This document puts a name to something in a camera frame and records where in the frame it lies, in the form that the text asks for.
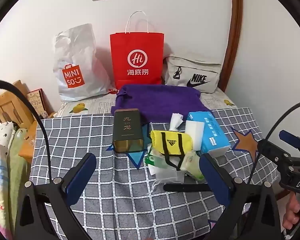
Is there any white dotted cloth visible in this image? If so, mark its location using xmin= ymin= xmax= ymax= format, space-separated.
xmin=0 ymin=121 xmax=15 ymax=149

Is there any person's right hand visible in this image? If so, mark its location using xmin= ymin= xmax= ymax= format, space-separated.
xmin=275 ymin=189 xmax=300 ymax=230

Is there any light green cloth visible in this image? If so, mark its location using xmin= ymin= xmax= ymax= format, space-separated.
xmin=9 ymin=129 xmax=34 ymax=205

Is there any white mesh drawstring pouch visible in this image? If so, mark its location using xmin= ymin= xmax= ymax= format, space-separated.
xmin=151 ymin=166 xmax=184 ymax=195

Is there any small yellow bag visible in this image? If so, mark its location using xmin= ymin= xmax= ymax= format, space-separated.
xmin=150 ymin=129 xmax=193 ymax=171

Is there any grey checked blanket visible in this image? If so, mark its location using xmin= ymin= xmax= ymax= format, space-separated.
xmin=31 ymin=107 xmax=279 ymax=240

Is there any fruit print bed sheet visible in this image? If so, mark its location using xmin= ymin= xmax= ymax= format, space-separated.
xmin=56 ymin=87 xmax=243 ymax=118

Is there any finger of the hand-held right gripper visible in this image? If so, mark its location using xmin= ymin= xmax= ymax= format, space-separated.
xmin=258 ymin=139 xmax=300 ymax=173
xmin=279 ymin=129 xmax=300 ymax=159

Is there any white plastic shopping bag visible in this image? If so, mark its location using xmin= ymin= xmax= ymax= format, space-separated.
xmin=52 ymin=24 xmax=113 ymax=103

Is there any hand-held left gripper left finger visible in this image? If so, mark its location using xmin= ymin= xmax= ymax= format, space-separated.
xmin=14 ymin=152 xmax=98 ymax=240

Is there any blue tissue pack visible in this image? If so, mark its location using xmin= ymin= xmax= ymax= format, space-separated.
xmin=186 ymin=111 xmax=231 ymax=158

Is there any white sponge block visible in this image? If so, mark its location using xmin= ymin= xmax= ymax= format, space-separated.
xmin=185 ymin=120 xmax=205 ymax=150

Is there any pastel printed quilt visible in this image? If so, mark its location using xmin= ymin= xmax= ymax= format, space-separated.
xmin=0 ymin=144 xmax=18 ymax=240

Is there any brown wooden headboard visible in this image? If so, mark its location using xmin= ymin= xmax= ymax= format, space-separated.
xmin=219 ymin=0 xmax=243 ymax=93

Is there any thin black cable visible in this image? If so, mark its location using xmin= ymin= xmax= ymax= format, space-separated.
xmin=247 ymin=100 xmax=300 ymax=188

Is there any patterned cardboard box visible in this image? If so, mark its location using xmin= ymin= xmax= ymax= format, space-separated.
xmin=26 ymin=88 xmax=49 ymax=118

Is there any grey fabric pouch bag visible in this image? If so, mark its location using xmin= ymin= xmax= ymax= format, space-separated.
xmin=163 ymin=54 xmax=222 ymax=94

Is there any black watch strap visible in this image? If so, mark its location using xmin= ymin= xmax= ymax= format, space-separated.
xmin=163 ymin=183 xmax=212 ymax=192

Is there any dark green tin box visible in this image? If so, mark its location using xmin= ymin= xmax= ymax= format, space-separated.
xmin=112 ymin=108 xmax=147 ymax=153

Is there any light green tissue packet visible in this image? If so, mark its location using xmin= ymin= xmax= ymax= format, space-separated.
xmin=179 ymin=150 xmax=205 ymax=180

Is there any purple towel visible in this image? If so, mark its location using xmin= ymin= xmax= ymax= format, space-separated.
xmin=111 ymin=84 xmax=212 ymax=124

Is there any thin transparent plastic sheet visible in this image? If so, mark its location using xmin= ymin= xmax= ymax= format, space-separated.
xmin=169 ymin=113 xmax=184 ymax=132

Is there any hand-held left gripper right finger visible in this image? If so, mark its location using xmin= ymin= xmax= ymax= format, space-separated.
xmin=199 ymin=152 xmax=284 ymax=240

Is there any green wet wipe packet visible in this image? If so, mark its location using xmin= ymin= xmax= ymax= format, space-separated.
xmin=144 ymin=147 xmax=165 ymax=167

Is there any thick black cable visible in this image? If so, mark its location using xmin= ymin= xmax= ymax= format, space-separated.
xmin=0 ymin=79 xmax=53 ymax=183

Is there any red paper bag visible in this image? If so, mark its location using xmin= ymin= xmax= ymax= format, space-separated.
xmin=110 ymin=10 xmax=165 ymax=90

